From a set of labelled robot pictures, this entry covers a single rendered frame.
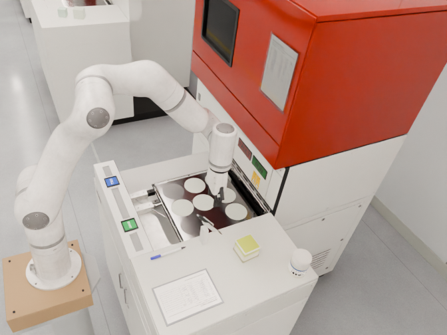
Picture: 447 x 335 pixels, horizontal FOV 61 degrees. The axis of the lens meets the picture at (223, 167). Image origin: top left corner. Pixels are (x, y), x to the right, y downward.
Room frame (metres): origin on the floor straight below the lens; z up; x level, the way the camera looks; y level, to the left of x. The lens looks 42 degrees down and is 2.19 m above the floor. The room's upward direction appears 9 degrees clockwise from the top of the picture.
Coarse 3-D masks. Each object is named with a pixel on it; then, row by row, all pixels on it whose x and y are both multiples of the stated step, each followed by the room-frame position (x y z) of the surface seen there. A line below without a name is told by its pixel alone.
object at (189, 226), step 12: (180, 180) 1.30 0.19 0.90; (204, 180) 1.32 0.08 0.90; (228, 180) 1.35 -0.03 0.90; (168, 192) 1.21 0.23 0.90; (180, 192) 1.22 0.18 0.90; (204, 192) 1.24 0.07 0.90; (168, 204) 1.13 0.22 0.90; (228, 204) 1.19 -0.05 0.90; (180, 216) 1.08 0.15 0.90; (192, 216) 1.09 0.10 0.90; (204, 216) 1.10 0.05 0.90; (216, 216) 1.11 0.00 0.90; (252, 216) 1.14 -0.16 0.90; (180, 228) 1.01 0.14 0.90; (192, 228) 1.02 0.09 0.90; (216, 228) 1.04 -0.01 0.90
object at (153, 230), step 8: (144, 200) 1.15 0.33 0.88; (144, 216) 1.06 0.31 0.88; (152, 216) 1.07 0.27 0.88; (144, 224) 1.02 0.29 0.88; (152, 224) 1.03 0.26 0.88; (152, 232) 0.99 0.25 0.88; (160, 232) 0.99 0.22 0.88; (152, 240) 0.95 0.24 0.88; (160, 240) 0.95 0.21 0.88; (152, 248) 0.91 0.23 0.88
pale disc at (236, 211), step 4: (232, 204) 1.20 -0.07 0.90; (236, 204) 1.20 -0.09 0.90; (240, 204) 1.20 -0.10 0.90; (228, 208) 1.17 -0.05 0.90; (232, 208) 1.17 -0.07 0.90; (236, 208) 1.18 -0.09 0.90; (240, 208) 1.18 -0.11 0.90; (244, 208) 1.18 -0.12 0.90; (228, 212) 1.14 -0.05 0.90; (232, 212) 1.15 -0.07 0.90; (236, 212) 1.15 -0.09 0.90; (240, 212) 1.16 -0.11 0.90; (244, 212) 1.16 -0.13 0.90; (228, 216) 1.12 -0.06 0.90; (232, 216) 1.13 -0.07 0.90; (236, 216) 1.13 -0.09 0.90; (240, 216) 1.13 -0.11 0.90; (244, 216) 1.14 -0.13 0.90
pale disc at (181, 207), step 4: (176, 200) 1.17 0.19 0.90; (180, 200) 1.17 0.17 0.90; (184, 200) 1.17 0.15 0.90; (172, 204) 1.14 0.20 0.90; (176, 204) 1.14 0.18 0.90; (180, 204) 1.15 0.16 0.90; (184, 204) 1.15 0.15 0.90; (188, 204) 1.15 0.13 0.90; (192, 204) 1.16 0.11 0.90; (172, 208) 1.12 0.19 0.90; (176, 208) 1.12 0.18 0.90; (180, 208) 1.12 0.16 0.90; (184, 208) 1.13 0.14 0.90; (188, 208) 1.13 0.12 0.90; (192, 208) 1.13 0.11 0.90; (176, 212) 1.10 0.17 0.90; (180, 212) 1.10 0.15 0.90; (184, 212) 1.10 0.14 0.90; (188, 212) 1.11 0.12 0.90
